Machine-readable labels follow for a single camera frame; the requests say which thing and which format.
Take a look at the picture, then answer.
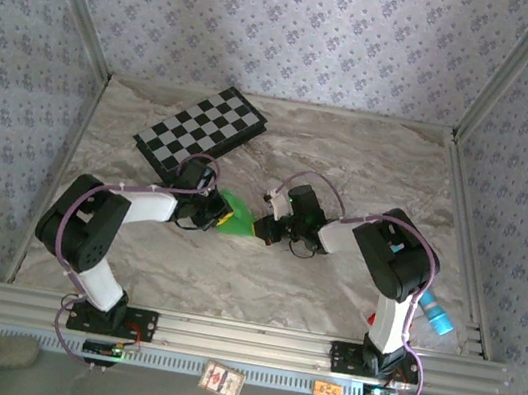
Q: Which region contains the orange tag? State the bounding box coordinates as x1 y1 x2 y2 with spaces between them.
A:
311 378 345 395

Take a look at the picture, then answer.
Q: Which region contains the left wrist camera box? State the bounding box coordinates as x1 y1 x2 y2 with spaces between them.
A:
196 174 222 201

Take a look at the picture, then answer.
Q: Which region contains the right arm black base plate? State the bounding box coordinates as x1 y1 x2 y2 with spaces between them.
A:
325 339 423 386

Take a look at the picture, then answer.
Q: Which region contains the green paper sheet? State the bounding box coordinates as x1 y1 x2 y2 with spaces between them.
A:
209 187 266 242

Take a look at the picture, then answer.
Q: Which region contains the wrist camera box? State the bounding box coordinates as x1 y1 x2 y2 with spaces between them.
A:
196 174 222 201
263 185 291 211

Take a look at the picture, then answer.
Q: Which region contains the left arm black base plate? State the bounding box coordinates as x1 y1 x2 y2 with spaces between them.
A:
64 296 160 345

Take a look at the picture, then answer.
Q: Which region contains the black white folded chessboard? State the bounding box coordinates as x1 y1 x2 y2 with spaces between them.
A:
126 71 273 196

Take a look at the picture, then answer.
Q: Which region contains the aluminium table side rail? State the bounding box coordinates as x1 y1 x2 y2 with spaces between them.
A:
413 131 528 363
4 66 112 295

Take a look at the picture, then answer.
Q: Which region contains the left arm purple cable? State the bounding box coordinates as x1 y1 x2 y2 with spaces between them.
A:
41 133 225 388

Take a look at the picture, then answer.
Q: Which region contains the light blue cylinder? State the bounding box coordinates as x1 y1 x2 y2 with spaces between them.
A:
412 287 461 340

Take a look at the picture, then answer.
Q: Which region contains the aluminium mounting rail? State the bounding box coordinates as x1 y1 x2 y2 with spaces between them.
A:
0 278 517 395

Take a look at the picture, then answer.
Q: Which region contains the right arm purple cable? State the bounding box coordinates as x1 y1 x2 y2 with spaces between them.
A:
233 164 458 395

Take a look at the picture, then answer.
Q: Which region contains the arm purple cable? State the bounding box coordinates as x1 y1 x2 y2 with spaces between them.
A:
41 133 225 388
233 164 458 395

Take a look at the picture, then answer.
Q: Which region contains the grey slotted cable duct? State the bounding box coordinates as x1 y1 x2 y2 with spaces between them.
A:
0 326 383 395

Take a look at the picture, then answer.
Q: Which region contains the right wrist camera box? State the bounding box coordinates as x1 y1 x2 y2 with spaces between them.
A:
263 185 291 211

